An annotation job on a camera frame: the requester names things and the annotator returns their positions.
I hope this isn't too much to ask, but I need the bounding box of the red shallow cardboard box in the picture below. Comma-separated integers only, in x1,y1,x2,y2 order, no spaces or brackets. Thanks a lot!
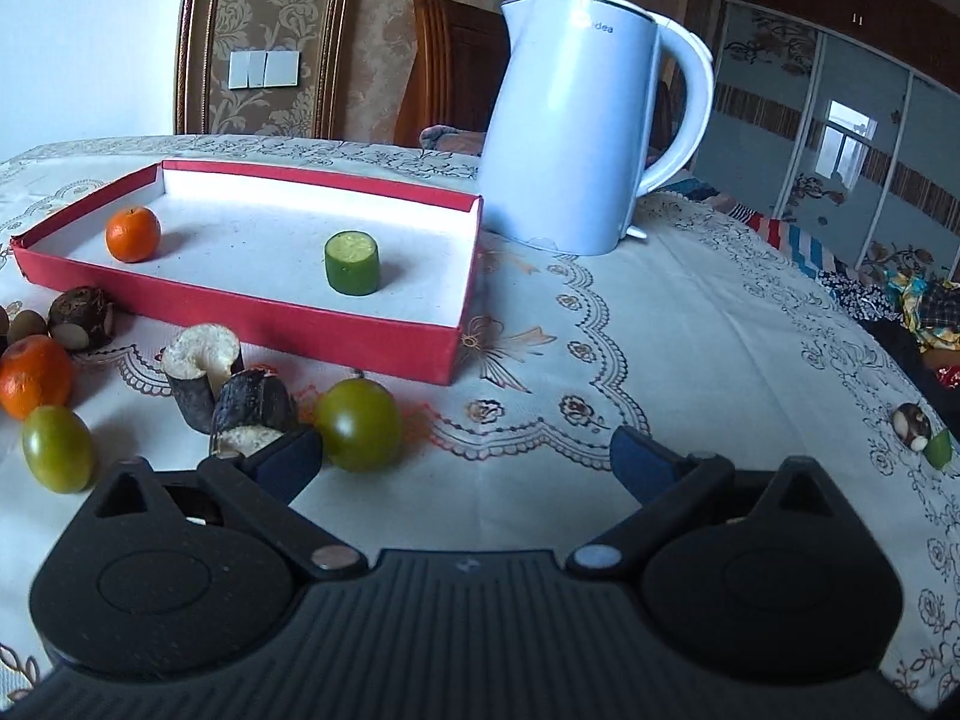
10,159,485,385

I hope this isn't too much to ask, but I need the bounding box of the small brown potato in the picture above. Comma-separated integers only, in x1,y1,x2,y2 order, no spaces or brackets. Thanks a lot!
6,309,50,342

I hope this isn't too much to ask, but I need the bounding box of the sliding door wardrobe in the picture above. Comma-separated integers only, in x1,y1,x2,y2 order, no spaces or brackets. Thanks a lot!
694,0,960,286

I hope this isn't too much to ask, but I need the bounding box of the white electric kettle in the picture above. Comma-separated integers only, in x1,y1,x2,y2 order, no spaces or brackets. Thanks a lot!
476,0,715,257

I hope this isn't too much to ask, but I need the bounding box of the wooden bed headboard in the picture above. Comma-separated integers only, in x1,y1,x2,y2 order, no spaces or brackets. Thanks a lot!
395,0,676,155

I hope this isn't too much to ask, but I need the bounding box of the folded cloth on chair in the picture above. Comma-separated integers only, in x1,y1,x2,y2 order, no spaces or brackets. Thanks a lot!
418,124,485,158

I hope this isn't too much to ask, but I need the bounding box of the green tomato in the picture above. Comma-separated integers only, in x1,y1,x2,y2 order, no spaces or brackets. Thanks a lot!
313,379,404,473
21,405,96,494

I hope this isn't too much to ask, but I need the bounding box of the white wall switch panel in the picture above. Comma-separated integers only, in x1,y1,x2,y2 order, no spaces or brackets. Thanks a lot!
227,49,301,89

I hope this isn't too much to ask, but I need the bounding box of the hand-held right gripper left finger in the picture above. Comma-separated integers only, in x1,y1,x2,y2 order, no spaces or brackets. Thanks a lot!
91,427,370,580

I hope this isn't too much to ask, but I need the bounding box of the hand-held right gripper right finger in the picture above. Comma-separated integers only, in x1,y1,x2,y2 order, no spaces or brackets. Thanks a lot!
565,426,846,580

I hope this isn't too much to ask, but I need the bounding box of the striped colourful blanket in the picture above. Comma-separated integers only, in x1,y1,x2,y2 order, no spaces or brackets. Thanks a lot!
675,176,841,278

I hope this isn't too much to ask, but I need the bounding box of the wooden wall moulding frame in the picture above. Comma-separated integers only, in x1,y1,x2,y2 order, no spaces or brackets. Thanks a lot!
174,0,361,140

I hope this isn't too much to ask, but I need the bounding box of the small orange tangerine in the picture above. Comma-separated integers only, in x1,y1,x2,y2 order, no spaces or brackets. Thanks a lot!
105,206,162,264

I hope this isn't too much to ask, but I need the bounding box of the large orange tangerine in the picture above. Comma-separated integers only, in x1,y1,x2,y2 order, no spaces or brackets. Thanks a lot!
0,335,74,421

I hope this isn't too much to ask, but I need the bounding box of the colourful clothes pile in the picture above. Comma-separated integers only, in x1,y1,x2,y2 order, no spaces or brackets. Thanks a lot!
821,266,960,391

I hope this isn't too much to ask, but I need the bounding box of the green cucumber piece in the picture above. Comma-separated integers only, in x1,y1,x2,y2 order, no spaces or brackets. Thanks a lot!
324,231,380,296

